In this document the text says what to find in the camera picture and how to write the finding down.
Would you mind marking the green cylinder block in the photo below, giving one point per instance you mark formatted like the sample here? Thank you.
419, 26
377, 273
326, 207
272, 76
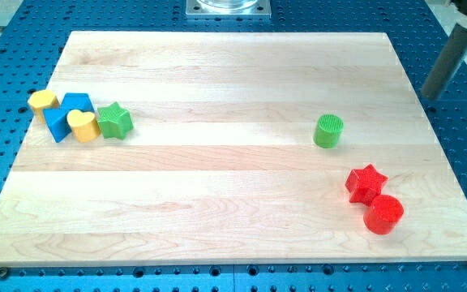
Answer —
328, 130

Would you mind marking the green star block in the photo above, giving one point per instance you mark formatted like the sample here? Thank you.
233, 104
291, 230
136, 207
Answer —
114, 121

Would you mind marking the red star block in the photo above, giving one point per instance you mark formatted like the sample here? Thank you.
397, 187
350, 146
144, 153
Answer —
365, 184

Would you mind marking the wooden board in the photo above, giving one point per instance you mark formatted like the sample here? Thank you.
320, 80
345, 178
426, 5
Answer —
221, 166

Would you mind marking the yellow heart block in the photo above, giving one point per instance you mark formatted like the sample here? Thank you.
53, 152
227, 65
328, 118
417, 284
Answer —
83, 125

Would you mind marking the red cylinder block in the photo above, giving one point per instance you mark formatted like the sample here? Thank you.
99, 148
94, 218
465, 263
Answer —
383, 214

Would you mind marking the blue cube block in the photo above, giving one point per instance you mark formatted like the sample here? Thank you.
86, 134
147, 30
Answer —
77, 101

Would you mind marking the blue triangle block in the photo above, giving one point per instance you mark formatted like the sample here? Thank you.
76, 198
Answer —
56, 121

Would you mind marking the yellow hexagon block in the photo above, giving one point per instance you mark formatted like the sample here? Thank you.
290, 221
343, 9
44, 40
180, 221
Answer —
42, 100

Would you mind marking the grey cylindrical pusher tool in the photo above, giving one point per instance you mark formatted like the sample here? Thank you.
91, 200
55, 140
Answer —
451, 56

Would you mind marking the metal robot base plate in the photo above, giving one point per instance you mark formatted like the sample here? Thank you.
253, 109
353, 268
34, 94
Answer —
223, 8

